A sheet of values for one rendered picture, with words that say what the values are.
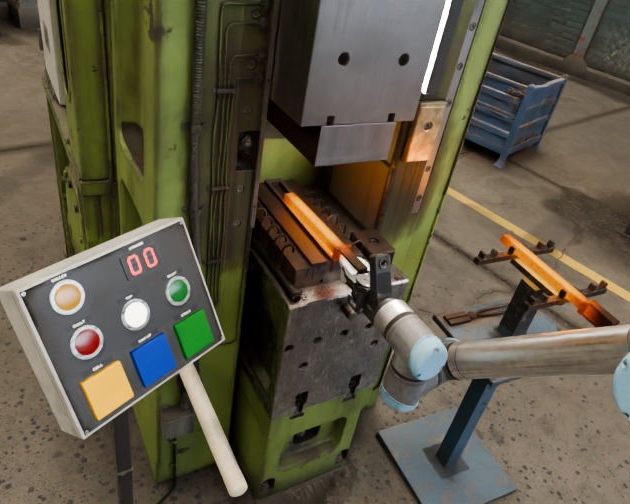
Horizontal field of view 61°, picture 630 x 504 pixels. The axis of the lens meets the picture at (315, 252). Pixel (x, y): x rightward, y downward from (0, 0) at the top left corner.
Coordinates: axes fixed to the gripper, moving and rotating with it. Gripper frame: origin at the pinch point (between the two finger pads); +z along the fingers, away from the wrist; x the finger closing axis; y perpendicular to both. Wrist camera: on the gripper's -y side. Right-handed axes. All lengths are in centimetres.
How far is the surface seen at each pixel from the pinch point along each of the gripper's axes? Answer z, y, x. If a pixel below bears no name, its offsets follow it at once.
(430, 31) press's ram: 3, -54, 10
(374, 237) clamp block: 10.2, 4.3, 16.5
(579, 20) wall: 440, 36, 666
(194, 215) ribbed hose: 14.6, -8.3, -35.3
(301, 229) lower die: 18.0, 3.3, -3.4
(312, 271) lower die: 2.9, 5.7, -7.5
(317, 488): -7, 102, 7
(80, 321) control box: -15, -10, -65
